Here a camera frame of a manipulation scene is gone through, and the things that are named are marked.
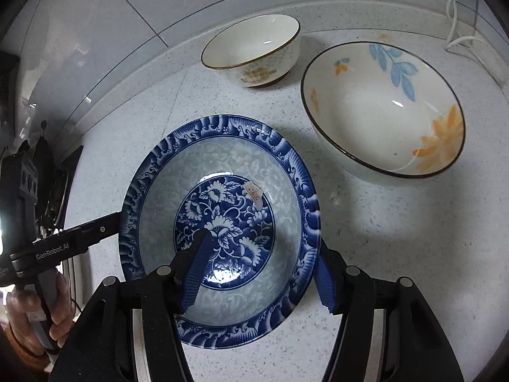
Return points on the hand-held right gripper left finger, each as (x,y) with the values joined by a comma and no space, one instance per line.
(197,270)

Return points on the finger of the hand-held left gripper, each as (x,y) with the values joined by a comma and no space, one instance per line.
(102,227)

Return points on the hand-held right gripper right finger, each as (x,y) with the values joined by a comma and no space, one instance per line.
(326,282)

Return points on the blue floral ceramic bowl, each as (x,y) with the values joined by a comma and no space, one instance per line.
(238,167)

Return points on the white bowl with orange flower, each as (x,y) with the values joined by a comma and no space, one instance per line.
(370,103)

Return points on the small brown-rimmed white bowl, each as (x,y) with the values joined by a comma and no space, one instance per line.
(254,43)

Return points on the person's left hand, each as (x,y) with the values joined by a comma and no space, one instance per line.
(59,322)

